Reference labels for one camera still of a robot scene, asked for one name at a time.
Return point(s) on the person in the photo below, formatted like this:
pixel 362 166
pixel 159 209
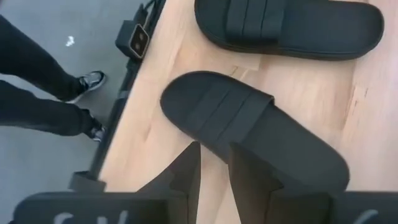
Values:
pixel 31 56

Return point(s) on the black table-level camera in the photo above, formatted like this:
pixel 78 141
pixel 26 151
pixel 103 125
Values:
pixel 138 40

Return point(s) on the person's shoe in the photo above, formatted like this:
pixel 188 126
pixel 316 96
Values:
pixel 98 132
pixel 91 81

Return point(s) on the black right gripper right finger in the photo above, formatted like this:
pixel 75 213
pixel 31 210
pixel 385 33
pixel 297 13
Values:
pixel 255 193

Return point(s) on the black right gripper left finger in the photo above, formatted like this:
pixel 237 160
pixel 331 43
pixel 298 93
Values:
pixel 186 186

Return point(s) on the black rubber slide sandal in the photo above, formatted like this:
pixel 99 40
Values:
pixel 311 28
pixel 217 109

